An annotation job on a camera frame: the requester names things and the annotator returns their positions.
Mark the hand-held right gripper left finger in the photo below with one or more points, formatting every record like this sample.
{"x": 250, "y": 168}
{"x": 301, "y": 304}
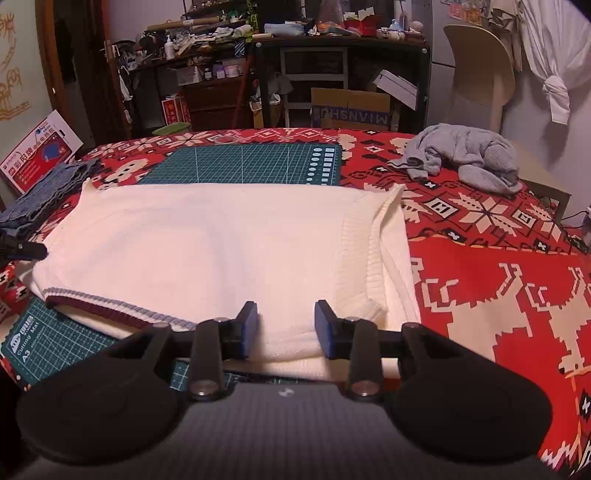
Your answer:
{"x": 251, "y": 332}

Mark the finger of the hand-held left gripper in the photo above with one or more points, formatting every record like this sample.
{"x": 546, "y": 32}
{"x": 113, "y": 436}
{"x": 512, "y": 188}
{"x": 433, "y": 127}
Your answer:
{"x": 27, "y": 251}

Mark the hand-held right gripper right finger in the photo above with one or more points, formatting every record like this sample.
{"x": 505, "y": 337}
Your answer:
{"x": 322, "y": 332}

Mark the cream knit vest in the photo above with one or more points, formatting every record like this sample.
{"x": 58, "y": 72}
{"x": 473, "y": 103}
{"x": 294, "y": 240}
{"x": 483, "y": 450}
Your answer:
{"x": 207, "y": 254}

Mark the blue jeans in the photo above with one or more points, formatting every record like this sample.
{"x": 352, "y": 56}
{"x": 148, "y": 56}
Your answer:
{"x": 51, "y": 189}

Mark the red and white product box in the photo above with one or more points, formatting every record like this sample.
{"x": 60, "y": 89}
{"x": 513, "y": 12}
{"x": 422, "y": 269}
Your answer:
{"x": 37, "y": 157}

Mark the green cutting mat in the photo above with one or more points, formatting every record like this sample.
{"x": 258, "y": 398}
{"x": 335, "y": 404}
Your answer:
{"x": 240, "y": 161}

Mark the red patterned blanket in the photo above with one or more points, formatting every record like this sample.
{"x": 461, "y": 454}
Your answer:
{"x": 485, "y": 258}

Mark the green waste bin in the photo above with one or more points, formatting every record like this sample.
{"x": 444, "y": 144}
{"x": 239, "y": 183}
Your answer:
{"x": 171, "y": 130}

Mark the red upright box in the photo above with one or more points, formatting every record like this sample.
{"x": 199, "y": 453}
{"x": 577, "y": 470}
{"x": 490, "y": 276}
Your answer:
{"x": 175, "y": 110}

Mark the wooden drawer cabinet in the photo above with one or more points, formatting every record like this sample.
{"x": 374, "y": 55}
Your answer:
{"x": 217, "y": 101}

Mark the printed cardboard box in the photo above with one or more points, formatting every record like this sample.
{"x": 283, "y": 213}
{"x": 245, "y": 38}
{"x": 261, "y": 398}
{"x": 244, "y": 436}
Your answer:
{"x": 351, "y": 99}

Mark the grey sweater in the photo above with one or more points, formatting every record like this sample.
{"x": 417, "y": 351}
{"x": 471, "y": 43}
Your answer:
{"x": 461, "y": 143}

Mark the white lotion bottle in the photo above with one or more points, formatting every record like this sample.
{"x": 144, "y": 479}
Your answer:
{"x": 170, "y": 50}

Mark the white drawer unit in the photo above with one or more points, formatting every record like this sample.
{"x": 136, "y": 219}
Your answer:
{"x": 314, "y": 78}

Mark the white flat box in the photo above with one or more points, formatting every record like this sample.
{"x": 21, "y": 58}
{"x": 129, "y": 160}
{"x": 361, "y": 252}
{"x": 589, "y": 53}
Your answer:
{"x": 397, "y": 87}

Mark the cluttered shelf rack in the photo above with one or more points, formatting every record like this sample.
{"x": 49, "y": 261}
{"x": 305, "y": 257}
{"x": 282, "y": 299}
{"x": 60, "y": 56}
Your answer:
{"x": 203, "y": 23}

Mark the light blue pouch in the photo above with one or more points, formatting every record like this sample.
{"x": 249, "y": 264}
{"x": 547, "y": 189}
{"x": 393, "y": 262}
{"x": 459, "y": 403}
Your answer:
{"x": 284, "y": 29}

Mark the open red box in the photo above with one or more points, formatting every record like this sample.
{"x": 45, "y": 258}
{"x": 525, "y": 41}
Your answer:
{"x": 364, "y": 25}

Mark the beige chair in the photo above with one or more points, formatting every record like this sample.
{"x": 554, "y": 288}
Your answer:
{"x": 480, "y": 60}

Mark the hanging beige garment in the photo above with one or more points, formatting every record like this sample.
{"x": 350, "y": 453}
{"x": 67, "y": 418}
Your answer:
{"x": 505, "y": 32}

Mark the white curtain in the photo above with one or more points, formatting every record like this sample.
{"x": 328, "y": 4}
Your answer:
{"x": 558, "y": 46}

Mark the gold wall decal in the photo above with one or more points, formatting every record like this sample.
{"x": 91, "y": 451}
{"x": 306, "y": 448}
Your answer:
{"x": 11, "y": 92}

